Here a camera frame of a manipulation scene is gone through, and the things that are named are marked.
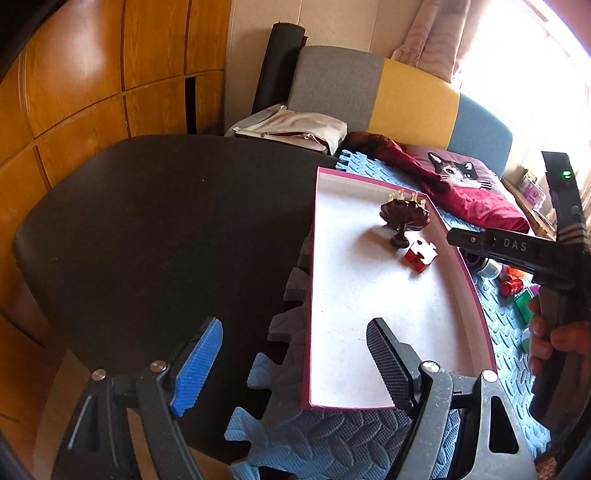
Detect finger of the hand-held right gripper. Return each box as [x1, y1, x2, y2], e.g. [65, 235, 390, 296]
[447, 228, 544, 274]

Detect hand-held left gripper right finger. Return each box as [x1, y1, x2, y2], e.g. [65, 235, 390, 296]
[366, 318, 539, 480]

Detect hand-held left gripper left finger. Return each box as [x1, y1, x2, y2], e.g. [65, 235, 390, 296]
[51, 316, 223, 480]

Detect grey black roll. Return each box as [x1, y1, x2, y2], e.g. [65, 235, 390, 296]
[466, 253, 498, 278]

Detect pink-rimmed white box tray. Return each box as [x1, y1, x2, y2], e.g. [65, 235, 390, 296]
[301, 167, 498, 411]

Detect person's right hand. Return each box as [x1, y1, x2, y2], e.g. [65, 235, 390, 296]
[527, 295, 591, 374]

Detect red toy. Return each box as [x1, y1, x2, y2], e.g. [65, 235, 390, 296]
[501, 274, 527, 296]

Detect maroon blanket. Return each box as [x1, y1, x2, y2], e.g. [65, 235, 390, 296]
[344, 131, 531, 234]

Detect wooden desk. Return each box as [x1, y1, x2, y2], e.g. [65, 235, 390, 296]
[501, 178, 561, 241]

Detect green toy block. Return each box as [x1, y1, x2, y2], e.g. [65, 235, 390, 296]
[513, 291, 539, 328]

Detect purple box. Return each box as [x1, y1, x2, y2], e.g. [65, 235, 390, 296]
[517, 168, 548, 206]

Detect red puzzle-shaped block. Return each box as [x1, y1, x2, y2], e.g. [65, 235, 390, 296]
[404, 237, 437, 274]

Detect cat print pillow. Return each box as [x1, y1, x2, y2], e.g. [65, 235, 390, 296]
[406, 144, 502, 190]

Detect brown toy tree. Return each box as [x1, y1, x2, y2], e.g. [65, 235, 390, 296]
[379, 189, 431, 250]

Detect blue foam mat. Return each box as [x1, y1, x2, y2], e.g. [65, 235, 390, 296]
[224, 150, 568, 480]

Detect dark grey foam mat tile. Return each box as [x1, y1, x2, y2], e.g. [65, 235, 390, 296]
[268, 226, 315, 344]

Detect grey yellow blue headboard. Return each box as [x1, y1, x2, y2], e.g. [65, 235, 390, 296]
[287, 45, 514, 178]

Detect pink patterned curtain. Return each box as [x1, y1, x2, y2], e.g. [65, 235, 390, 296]
[392, 0, 472, 84]

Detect beige cloth bag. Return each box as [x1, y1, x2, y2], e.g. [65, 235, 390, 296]
[225, 104, 348, 156]

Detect black rolled mat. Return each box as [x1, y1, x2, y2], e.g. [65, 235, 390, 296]
[252, 22, 306, 116]

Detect wooden wardrobe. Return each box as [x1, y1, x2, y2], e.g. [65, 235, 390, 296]
[0, 0, 232, 435]

